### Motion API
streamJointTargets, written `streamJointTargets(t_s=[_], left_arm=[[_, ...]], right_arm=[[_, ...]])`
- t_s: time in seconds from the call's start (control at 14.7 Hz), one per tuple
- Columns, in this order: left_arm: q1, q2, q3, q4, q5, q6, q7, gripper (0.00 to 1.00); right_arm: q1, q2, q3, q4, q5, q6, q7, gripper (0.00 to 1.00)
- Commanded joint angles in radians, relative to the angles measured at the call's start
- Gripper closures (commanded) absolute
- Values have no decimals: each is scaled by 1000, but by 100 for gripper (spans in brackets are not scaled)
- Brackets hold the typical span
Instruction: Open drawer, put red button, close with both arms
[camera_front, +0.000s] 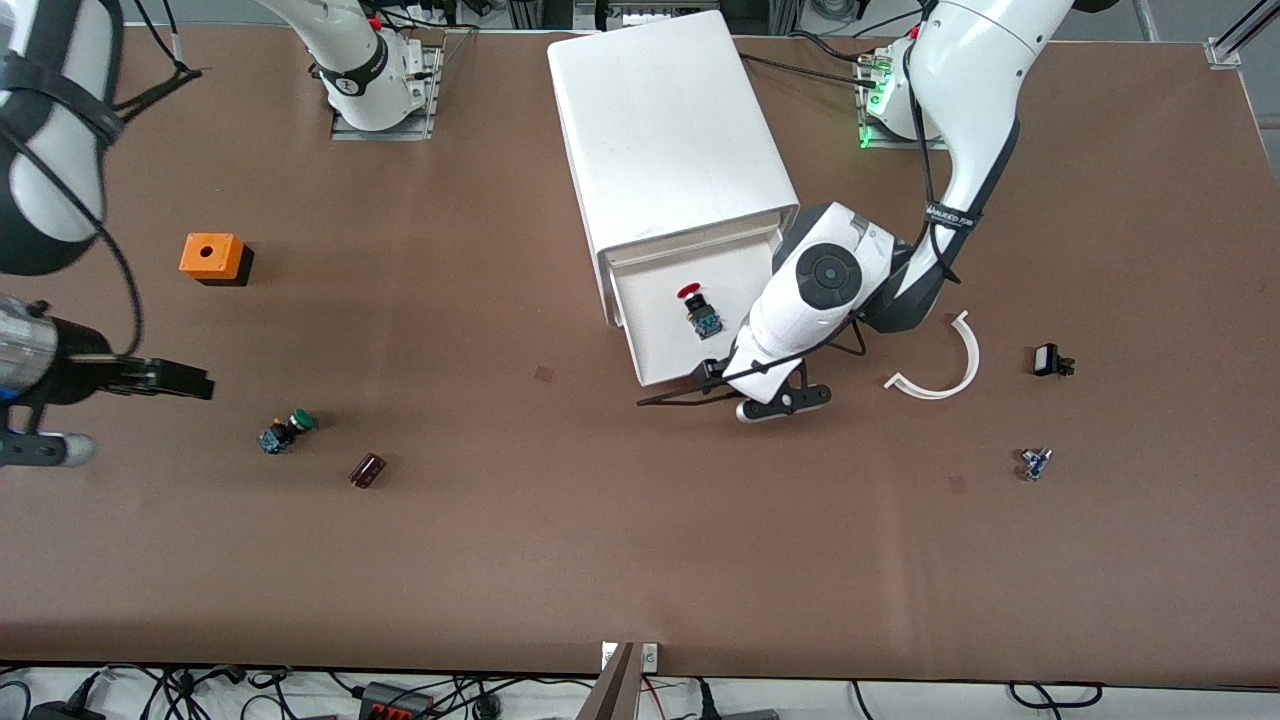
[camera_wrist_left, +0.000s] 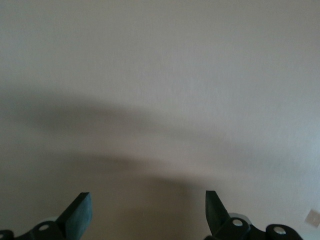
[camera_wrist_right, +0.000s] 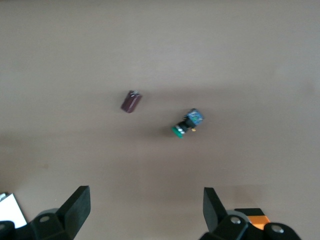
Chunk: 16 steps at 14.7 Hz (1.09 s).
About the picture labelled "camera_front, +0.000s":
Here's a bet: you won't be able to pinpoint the red push button switch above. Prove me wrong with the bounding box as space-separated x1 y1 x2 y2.
677 284 726 341

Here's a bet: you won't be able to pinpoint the white plastic drawer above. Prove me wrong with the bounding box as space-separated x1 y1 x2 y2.
605 228 791 387

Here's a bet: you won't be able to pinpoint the white drawer cabinet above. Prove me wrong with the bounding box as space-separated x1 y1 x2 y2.
547 10 801 329

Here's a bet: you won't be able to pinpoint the orange box with hole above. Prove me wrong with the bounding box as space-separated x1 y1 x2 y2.
179 233 254 288

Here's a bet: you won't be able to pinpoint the white curved plastic piece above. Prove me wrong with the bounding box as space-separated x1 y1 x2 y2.
884 310 981 401

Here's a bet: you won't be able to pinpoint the black power strip orange sockets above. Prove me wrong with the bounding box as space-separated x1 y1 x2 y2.
358 682 437 720

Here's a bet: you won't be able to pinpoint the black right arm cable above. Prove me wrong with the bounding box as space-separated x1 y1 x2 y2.
0 0 201 361

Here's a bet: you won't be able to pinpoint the green push button switch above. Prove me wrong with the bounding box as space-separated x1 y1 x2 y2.
257 409 317 456

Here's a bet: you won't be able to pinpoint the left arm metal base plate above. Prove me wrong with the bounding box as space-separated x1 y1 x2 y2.
858 60 951 152

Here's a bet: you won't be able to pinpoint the brown wooden post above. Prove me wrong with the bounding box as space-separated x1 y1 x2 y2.
578 642 641 720

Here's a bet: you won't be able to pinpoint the black cable to arm base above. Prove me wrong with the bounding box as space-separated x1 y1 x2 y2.
740 52 886 89

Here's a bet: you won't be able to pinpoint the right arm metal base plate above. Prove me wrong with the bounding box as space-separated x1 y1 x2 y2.
330 45 443 142

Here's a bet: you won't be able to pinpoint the black looped cable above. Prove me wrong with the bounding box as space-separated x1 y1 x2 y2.
1008 681 1104 709

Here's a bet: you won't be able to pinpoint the aluminium corner bracket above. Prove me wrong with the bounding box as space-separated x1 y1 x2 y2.
1205 0 1280 69

